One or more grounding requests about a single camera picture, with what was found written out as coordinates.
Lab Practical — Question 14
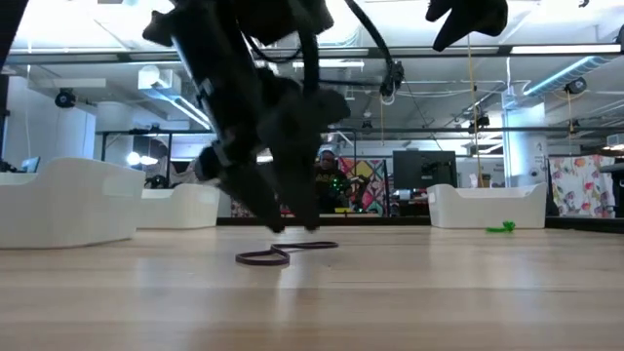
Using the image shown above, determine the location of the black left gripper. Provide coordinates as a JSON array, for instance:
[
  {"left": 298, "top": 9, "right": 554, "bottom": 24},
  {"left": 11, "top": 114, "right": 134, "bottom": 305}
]
[{"left": 197, "top": 77, "right": 352, "bottom": 234}]

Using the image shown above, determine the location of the dark purple rubber band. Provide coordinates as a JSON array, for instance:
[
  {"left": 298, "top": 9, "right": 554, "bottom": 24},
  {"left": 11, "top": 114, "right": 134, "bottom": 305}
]
[{"left": 234, "top": 240, "right": 340, "bottom": 267}]

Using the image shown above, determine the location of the green rubber band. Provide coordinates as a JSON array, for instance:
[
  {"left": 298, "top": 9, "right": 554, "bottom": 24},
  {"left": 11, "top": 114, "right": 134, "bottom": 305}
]
[{"left": 485, "top": 220, "right": 517, "bottom": 234}]

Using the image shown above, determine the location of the brown patterned hanging cloth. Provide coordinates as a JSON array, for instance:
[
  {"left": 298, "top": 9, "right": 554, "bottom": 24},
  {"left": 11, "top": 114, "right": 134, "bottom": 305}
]
[{"left": 230, "top": 194, "right": 267, "bottom": 218}]

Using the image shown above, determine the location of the person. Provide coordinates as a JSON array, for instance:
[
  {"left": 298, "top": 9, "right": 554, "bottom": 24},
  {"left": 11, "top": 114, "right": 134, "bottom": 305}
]
[{"left": 314, "top": 148, "right": 353, "bottom": 215}]

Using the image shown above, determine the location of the colourful geometric hanging cloth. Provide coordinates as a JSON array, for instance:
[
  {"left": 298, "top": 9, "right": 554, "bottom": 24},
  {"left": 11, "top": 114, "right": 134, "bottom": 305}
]
[{"left": 338, "top": 156, "right": 391, "bottom": 215}]

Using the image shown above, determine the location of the grey hanging cloth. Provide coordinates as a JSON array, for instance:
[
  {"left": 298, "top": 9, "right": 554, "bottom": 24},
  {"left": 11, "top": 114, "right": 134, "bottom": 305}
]
[{"left": 145, "top": 158, "right": 201, "bottom": 187}]

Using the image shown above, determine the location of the white plastic basket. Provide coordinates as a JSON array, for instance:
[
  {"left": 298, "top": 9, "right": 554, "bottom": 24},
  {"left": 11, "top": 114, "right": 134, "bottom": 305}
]
[
  {"left": 136, "top": 183, "right": 221, "bottom": 231},
  {"left": 427, "top": 182, "right": 549, "bottom": 230},
  {"left": 0, "top": 155, "right": 146, "bottom": 250}
]

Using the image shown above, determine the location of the black ceiling-hung reel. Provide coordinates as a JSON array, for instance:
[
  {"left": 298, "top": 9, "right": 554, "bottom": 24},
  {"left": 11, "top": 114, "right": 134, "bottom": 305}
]
[
  {"left": 467, "top": 112, "right": 491, "bottom": 134},
  {"left": 54, "top": 87, "right": 78, "bottom": 110},
  {"left": 564, "top": 76, "right": 589, "bottom": 97}
]

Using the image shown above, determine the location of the white ceiling light bar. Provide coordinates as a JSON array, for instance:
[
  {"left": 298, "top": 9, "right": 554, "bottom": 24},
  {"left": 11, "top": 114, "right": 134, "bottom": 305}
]
[{"left": 292, "top": 59, "right": 366, "bottom": 70}]

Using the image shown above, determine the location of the long black background beam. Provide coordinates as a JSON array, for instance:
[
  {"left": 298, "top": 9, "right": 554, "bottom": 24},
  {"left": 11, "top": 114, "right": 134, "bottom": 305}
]
[{"left": 360, "top": 126, "right": 624, "bottom": 137}]

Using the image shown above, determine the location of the black computer monitor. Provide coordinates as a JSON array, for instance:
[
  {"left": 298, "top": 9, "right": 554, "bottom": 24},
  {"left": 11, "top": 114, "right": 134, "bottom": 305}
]
[{"left": 392, "top": 149, "right": 458, "bottom": 191}]

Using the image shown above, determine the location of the white round column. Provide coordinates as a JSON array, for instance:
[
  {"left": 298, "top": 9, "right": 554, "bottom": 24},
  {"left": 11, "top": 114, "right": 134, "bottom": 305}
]
[{"left": 501, "top": 101, "right": 550, "bottom": 189}]

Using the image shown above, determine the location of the white ceiling air unit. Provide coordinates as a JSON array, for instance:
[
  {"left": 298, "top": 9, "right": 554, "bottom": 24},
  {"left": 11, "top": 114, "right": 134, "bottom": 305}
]
[{"left": 136, "top": 64, "right": 183, "bottom": 92}]

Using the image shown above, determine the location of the floral hanging cloth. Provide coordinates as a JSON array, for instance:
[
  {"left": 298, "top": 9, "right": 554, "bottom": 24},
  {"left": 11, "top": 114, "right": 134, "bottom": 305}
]
[{"left": 548, "top": 154, "right": 616, "bottom": 218}]

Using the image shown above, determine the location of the laptop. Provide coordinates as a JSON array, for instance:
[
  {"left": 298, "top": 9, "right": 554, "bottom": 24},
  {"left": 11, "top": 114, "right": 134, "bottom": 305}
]
[{"left": 19, "top": 155, "right": 42, "bottom": 175}]

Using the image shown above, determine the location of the black table edge rail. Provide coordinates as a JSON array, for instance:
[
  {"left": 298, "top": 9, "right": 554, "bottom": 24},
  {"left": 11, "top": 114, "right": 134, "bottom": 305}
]
[{"left": 216, "top": 215, "right": 624, "bottom": 234}]

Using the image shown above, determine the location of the ribbed ceiling duct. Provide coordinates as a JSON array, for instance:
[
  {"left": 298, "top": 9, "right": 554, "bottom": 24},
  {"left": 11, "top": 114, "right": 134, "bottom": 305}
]
[{"left": 524, "top": 55, "right": 616, "bottom": 98}]

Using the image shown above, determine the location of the silver ventilation duct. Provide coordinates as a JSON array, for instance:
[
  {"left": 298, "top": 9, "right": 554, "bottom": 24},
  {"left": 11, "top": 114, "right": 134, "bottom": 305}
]
[{"left": 297, "top": 0, "right": 363, "bottom": 147}]

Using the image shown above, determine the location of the black background workstation frame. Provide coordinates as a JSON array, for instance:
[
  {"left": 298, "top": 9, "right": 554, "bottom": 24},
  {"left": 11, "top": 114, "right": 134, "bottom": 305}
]
[{"left": 96, "top": 127, "right": 360, "bottom": 218}]

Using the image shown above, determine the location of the black overhead frame bar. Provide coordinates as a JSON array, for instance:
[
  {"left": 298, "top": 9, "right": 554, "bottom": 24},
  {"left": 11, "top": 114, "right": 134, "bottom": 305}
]
[{"left": 0, "top": 44, "right": 624, "bottom": 66}]

